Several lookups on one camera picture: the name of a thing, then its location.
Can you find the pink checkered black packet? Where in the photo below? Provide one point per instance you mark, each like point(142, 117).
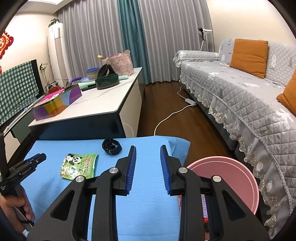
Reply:
point(204, 206)

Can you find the red teapot ornament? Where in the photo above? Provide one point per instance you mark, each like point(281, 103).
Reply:
point(53, 89)

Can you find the mint green roll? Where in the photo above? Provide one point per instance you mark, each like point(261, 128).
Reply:
point(91, 84)

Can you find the colourful gift box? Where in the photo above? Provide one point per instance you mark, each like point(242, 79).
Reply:
point(55, 103)

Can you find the white marble coffee table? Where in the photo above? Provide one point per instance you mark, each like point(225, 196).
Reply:
point(113, 112)

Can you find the television with checkered cloth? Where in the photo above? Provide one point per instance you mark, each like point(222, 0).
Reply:
point(20, 87)

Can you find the white standing air conditioner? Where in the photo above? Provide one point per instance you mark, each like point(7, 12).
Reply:
point(58, 54)

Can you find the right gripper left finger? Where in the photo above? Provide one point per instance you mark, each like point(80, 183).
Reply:
point(67, 217)

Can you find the person's left hand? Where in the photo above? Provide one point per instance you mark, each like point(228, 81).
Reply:
point(8, 204)

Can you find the orange cushion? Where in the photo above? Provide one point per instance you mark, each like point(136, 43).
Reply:
point(288, 97)
point(250, 56)

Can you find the far orange cushion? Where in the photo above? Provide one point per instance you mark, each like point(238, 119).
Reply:
point(250, 56)

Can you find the red wall decoration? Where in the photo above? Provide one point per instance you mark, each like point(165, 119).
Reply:
point(5, 41)

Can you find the pink lace basket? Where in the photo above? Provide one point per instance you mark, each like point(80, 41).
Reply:
point(121, 63)

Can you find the grey quilted sofa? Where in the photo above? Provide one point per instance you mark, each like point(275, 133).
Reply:
point(255, 125)

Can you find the stacked coloured bowls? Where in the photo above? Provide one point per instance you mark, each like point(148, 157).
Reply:
point(92, 73)

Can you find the small photo frame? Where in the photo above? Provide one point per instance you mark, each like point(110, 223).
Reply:
point(53, 84)

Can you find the grey curtain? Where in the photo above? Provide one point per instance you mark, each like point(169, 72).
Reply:
point(153, 32)

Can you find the pink plastic trash bin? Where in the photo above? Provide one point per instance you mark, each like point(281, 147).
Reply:
point(234, 173)

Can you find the green panda snack wrapper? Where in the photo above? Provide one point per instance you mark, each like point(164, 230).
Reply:
point(74, 165)

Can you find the black hair band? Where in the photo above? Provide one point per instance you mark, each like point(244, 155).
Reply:
point(111, 146)

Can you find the near orange cushion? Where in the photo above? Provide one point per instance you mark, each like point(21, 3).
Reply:
point(288, 97)

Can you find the white power strip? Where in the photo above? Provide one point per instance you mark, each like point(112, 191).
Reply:
point(191, 102)

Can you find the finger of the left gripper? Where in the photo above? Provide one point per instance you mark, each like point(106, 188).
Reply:
point(31, 160)
point(42, 158)

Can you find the large red plastic bag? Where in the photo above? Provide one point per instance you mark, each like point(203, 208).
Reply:
point(206, 222)

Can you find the purple handle object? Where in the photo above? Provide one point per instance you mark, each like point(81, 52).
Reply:
point(75, 80)

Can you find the dark green handbag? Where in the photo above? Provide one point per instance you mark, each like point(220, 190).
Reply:
point(106, 77)

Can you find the teal curtain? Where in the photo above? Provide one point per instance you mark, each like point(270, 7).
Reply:
point(132, 34)

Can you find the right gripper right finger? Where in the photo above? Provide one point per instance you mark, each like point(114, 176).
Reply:
point(229, 217)

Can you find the bamboo plant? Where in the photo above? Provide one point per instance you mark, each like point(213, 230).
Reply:
point(42, 70)

